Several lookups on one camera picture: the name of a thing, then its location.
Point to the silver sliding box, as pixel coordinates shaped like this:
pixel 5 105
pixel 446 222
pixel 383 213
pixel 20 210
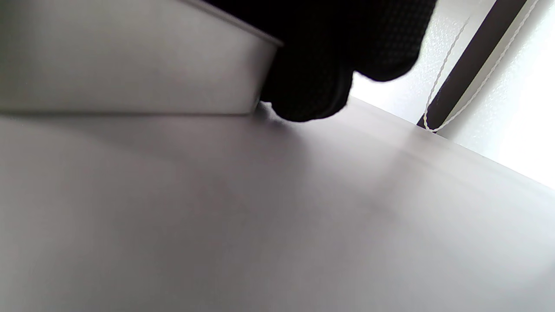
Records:
pixel 130 60

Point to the person's right hand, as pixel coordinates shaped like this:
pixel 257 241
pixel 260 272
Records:
pixel 329 43

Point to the black window frame post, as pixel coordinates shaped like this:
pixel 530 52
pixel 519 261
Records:
pixel 472 60

